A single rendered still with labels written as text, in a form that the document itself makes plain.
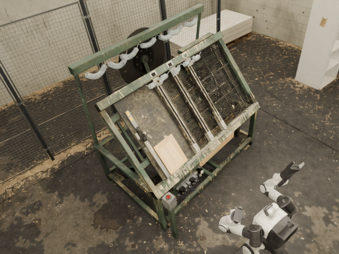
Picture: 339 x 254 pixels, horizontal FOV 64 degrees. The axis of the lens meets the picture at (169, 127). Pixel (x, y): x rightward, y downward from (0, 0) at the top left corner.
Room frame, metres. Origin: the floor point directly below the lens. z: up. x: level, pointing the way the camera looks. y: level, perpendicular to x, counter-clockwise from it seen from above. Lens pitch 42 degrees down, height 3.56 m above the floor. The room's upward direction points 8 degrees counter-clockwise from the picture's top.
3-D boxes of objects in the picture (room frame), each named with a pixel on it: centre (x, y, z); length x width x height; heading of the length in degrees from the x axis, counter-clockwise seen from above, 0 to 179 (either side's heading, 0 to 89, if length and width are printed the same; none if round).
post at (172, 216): (1.78, 0.12, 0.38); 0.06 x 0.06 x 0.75; 40
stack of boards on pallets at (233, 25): (7.23, -1.41, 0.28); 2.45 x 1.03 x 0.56; 122
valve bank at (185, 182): (2.11, -0.17, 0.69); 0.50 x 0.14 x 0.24; 130
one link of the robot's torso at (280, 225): (1.11, -0.78, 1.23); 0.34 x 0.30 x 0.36; 122
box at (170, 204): (1.78, 0.12, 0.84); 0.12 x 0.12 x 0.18; 40
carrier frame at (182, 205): (3.09, -0.14, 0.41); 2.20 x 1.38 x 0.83; 130
